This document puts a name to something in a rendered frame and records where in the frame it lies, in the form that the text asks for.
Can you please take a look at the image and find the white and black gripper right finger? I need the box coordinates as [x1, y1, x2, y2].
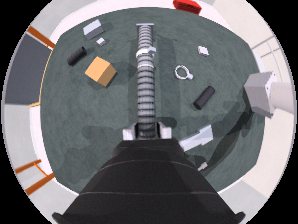
[157, 122, 171, 139]

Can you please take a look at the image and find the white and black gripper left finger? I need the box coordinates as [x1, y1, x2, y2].
[123, 123, 139, 140]

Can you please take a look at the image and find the small tan box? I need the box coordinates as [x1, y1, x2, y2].
[85, 57, 116, 87]

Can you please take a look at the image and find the black hose piece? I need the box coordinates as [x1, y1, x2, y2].
[67, 46, 86, 66]

